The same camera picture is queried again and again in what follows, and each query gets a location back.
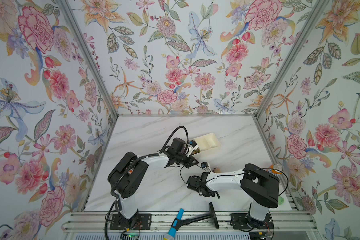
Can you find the cream divided organizer tray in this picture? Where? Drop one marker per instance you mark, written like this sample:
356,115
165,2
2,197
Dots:
206,145

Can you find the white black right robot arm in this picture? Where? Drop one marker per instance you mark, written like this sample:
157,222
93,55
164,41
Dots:
261,184

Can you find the beige pink purple striped sock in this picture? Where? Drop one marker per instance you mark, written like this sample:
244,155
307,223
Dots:
216,170

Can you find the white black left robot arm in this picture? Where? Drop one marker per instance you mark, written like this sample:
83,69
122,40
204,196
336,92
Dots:
129,173

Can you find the blue handled black tool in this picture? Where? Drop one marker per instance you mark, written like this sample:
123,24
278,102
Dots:
178,222

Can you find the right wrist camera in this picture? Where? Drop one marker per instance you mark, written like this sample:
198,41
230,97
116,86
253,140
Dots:
204,165

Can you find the aluminium corner post left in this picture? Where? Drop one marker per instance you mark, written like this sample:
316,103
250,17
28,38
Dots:
79,37

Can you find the aluminium corner post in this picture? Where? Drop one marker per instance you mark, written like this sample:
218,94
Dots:
79,37
308,26

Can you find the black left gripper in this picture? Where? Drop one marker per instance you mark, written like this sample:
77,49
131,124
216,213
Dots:
189,159

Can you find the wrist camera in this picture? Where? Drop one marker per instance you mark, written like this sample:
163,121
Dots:
204,165
193,143

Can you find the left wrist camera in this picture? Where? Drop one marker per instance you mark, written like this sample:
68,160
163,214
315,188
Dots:
193,143

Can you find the aluminium corner post right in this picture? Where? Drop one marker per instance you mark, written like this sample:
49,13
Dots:
308,26

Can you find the green sponge object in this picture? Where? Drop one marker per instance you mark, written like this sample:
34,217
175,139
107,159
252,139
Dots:
281,200

